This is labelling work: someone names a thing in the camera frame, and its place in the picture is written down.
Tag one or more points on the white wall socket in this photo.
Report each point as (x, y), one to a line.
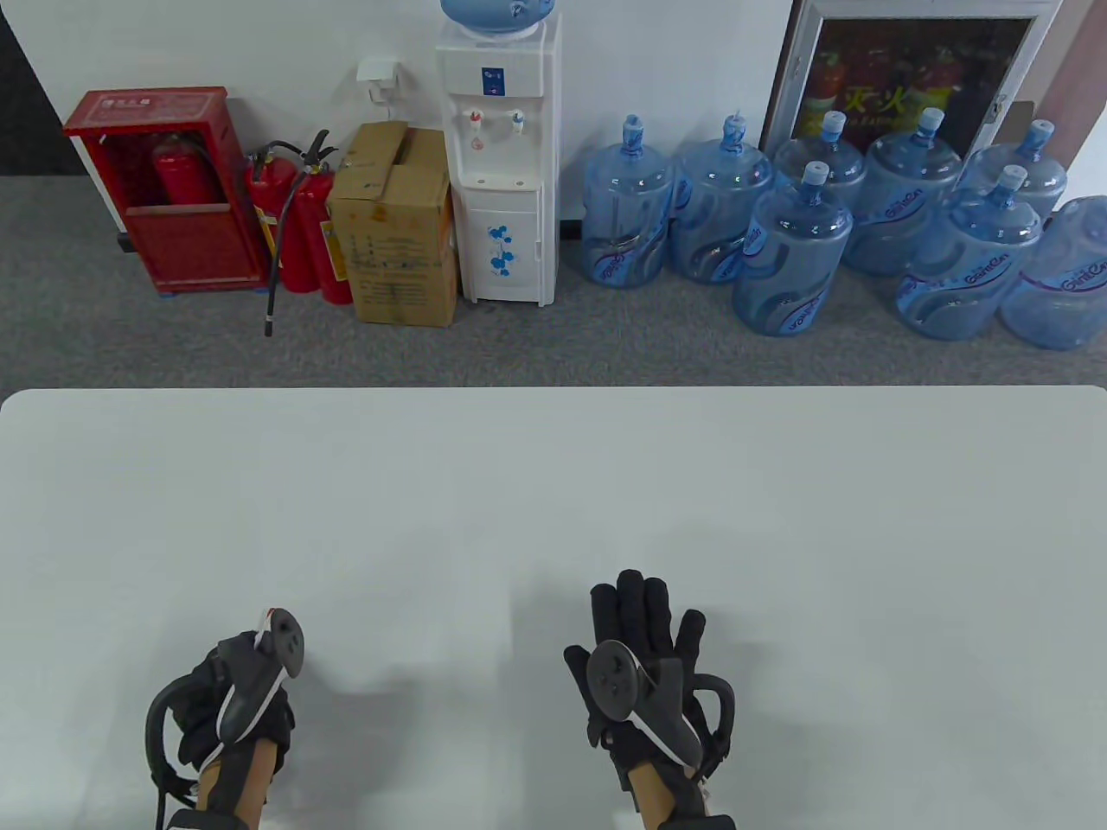
(378, 73)

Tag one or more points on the red fire extinguisher cabinet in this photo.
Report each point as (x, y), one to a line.
(186, 246)

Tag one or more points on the group of blue water jugs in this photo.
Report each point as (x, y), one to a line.
(791, 251)

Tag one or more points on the grey right hand controller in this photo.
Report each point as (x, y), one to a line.
(614, 674)

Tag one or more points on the person's left forearm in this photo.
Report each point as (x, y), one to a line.
(233, 791)

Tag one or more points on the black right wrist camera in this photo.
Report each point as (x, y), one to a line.
(700, 821)

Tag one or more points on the person's right forearm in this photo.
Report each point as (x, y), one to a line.
(670, 800)

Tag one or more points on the white water dispenser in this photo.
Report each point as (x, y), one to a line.
(502, 207)

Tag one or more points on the aluminium framed hydrant cabinet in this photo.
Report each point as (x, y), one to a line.
(899, 69)

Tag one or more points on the red fire extinguisher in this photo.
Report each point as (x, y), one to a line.
(333, 259)
(290, 251)

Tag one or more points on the red extinguisher behind cabinet glass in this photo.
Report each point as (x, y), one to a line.
(183, 177)

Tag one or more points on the brown cardboard box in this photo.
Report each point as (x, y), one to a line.
(398, 251)

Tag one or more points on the blue dispenser water bottle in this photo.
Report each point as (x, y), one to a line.
(497, 13)

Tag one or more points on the person's left hand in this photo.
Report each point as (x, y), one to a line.
(199, 709)

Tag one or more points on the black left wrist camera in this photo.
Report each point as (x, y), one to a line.
(199, 820)

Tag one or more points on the person's right hand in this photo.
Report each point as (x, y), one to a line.
(644, 609)

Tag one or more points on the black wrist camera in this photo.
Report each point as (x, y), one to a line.
(199, 820)
(700, 821)

